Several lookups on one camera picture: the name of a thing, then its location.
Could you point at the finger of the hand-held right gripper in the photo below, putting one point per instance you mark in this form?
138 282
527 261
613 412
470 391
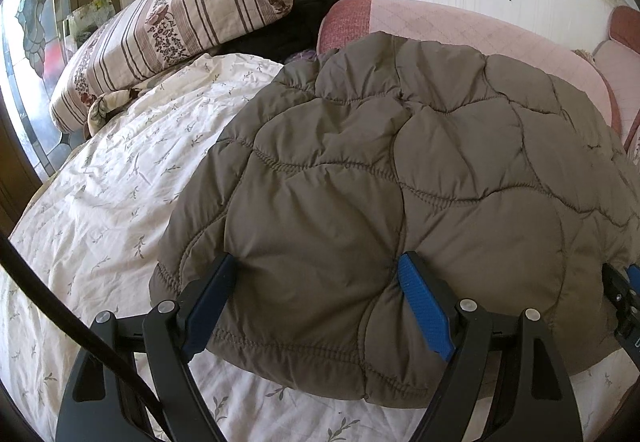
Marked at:
622 302

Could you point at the small pink quilted cushion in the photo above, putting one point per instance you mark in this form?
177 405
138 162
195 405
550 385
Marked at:
620 56

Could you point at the large pink quilted cushion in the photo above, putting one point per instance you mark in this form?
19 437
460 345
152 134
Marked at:
450 21

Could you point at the small floral cloth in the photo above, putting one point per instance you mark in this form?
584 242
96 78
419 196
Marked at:
107 106

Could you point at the pale green plastic bag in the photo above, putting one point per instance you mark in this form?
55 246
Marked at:
92 19

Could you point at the stained glass window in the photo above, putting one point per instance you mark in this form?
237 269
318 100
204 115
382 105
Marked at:
30 21

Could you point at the grey-brown quilted hooded jacket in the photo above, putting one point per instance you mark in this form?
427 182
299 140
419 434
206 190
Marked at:
350 171

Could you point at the purple cloth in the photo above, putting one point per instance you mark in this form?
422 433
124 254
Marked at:
305 56

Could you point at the striped floral pillow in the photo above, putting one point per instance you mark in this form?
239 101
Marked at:
165 31

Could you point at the white leaf-print bed sheet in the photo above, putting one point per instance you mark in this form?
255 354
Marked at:
125 182

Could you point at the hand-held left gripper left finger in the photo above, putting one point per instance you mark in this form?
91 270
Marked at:
207 307

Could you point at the black cloth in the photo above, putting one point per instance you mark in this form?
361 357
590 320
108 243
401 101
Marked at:
295 26

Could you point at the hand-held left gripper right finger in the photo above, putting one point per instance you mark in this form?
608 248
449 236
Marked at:
425 307

